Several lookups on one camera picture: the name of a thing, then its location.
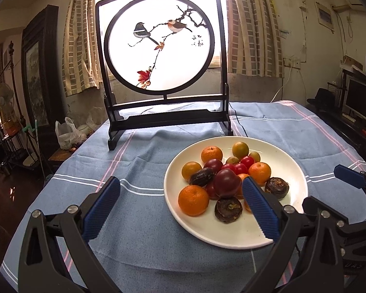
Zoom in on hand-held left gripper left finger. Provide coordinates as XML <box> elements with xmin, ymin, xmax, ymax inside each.
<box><xmin>18</xmin><ymin>176</ymin><xmax>122</xmax><ymax>293</ymax></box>

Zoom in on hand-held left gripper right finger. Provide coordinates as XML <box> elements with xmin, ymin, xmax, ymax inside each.
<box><xmin>241</xmin><ymin>176</ymin><xmax>345</xmax><ymax>293</ymax></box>

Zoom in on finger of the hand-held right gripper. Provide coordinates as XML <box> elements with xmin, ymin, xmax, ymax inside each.
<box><xmin>302</xmin><ymin>196</ymin><xmax>366</xmax><ymax>293</ymax></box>
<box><xmin>334</xmin><ymin>164</ymin><xmax>366</xmax><ymax>208</ymax></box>

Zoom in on white round plate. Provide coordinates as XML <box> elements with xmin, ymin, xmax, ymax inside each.
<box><xmin>164</xmin><ymin>137</ymin><xmax>308</xmax><ymax>249</ymax></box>

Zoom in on dark red plum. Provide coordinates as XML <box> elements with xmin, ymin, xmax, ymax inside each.
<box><xmin>213</xmin><ymin>168</ymin><xmax>242</xmax><ymax>198</ymax></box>

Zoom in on yellow-green small orange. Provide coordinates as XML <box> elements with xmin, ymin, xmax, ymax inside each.
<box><xmin>232</xmin><ymin>142</ymin><xmax>249</xmax><ymax>160</ymax></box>

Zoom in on blue striped tablecloth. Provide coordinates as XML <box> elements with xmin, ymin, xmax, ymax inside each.
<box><xmin>0</xmin><ymin>100</ymin><xmax>366</xmax><ymax>293</ymax></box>

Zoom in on black media desk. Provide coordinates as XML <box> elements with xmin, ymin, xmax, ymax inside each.
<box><xmin>308</xmin><ymin>104</ymin><xmax>366</xmax><ymax>165</ymax></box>

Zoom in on dark red tomato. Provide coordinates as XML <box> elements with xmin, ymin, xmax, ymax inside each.
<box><xmin>203</xmin><ymin>159</ymin><xmax>224</xmax><ymax>174</ymax></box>

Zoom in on small wooden side table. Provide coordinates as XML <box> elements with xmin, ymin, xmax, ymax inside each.
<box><xmin>47</xmin><ymin>148</ymin><xmax>77</xmax><ymax>162</ymax></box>

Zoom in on large orange mandarin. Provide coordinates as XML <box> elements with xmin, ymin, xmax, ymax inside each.
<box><xmin>178</xmin><ymin>185</ymin><xmax>210</xmax><ymax>217</ymax></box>

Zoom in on computer monitor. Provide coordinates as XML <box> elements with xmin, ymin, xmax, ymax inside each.
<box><xmin>343</xmin><ymin>76</ymin><xmax>366</xmax><ymax>123</ymax></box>

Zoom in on white plastic bag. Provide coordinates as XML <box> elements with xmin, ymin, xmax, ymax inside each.
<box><xmin>55</xmin><ymin>117</ymin><xmax>87</xmax><ymax>151</ymax></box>

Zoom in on black hat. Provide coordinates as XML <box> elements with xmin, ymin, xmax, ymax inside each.
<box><xmin>306</xmin><ymin>88</ymin><xmax>337</xmax><ymax>109</ymax></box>

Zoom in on standing electric fan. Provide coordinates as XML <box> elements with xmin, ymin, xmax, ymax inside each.
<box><xmin>0</xmin><ymin>82</ymin><xmax>16</xmax><ymax>129</ymax></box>

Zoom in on dark framed landscape painting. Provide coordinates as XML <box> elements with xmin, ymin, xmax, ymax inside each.
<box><xmin>21</xmin><ymin>5</ymin><xmax>64</xmax><ymax>129</ymax></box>

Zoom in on checked beige curtain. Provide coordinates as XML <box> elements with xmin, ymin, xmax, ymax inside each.
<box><xmin>224</xmin><ymin>0</ymin><xmax>285</xmax><ymax>78</ymax></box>
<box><xmin>62</xmin><ymin>0</ymin><xmax>102</xmax><ymax>97</ymax></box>

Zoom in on round bird painting screen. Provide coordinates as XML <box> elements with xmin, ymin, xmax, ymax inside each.
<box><xmin>95</xmin><ymin>0</ymin><xmax>234</xmax><ymax>151</ymax></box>

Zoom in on black power cable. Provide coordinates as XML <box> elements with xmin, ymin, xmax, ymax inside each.
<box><xmin>229</xmin><ymin>102</ymin><xmax>249</xmax><ymax>137</ymax></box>

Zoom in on white cable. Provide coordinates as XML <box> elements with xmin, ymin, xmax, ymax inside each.
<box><xmin>270</xmin><ymin>65</ymin><xmax>293</xmax><ymax>103</ymax></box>

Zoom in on small framed wall picture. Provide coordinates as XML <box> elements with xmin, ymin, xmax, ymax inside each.
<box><xmin>315</xmin><ymin>1</ymin><xmax>335</xmax><ymax>31</ymax></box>

